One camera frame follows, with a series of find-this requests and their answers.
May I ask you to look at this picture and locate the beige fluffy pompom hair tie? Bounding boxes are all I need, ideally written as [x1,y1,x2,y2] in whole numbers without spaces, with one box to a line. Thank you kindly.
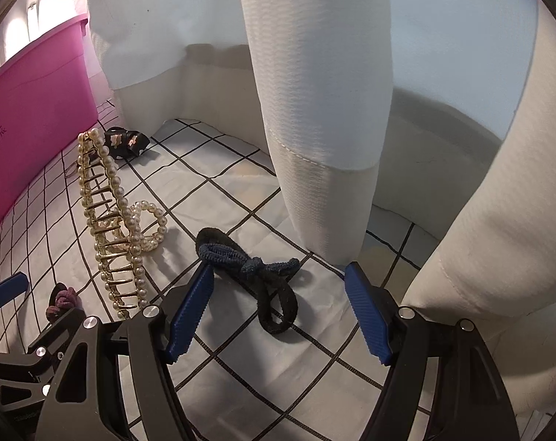
[46,283,84,324]

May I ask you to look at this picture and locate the pearl hair claw clip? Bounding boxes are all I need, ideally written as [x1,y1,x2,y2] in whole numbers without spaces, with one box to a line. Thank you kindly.
[76,128,167,320]

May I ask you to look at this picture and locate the black grid white bedsheet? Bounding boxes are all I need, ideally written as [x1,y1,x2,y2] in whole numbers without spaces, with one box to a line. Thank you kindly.
[0,97,445,441]

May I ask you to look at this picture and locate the pink plastic storage bin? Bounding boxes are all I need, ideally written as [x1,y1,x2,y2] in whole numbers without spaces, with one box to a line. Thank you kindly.
[0,15,97,223]

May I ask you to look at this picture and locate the white blue curtain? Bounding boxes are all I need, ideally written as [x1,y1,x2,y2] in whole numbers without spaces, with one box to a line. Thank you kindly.
[88,0,556,413]

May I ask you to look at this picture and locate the black knotted hair tie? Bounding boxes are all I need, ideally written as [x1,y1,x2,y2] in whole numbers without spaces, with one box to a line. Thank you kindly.
[194,226,302,336]

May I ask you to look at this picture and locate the black studded strap keyring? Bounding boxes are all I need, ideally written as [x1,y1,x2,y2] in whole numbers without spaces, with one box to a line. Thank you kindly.
[104,126,149,159]

